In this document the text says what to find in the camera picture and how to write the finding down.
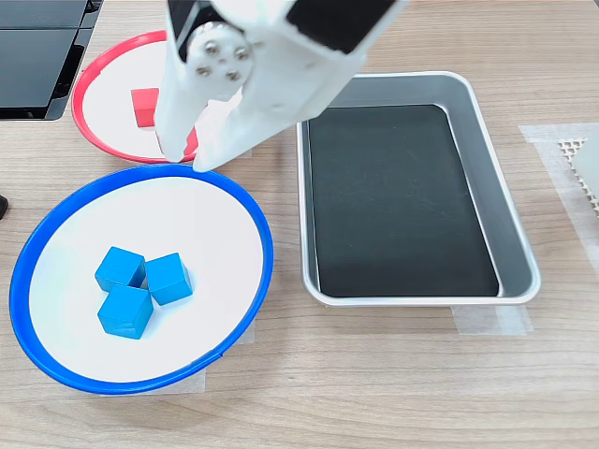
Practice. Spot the blue cube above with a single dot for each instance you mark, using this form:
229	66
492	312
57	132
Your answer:
117	264
125	311
168	278

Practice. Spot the red cube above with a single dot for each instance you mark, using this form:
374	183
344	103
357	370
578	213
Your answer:
192	140
145	105

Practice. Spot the red-rimmed white plate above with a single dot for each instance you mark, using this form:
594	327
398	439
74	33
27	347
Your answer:
112	93

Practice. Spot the blue-rimmed white plate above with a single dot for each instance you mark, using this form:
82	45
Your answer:
187	224

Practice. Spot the black flat device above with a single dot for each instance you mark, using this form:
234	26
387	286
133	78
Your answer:
33	61

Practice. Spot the black tray mat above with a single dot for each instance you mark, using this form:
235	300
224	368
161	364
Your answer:
398	210

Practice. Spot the small black object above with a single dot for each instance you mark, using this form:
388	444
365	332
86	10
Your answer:
3	207

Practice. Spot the clear tape strip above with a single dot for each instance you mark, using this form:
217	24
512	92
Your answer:
552	154
491	320

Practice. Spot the steel tray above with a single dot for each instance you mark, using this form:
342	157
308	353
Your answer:
515	234

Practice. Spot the pale perforated base plate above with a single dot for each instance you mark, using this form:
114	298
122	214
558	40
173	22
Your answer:
568	149

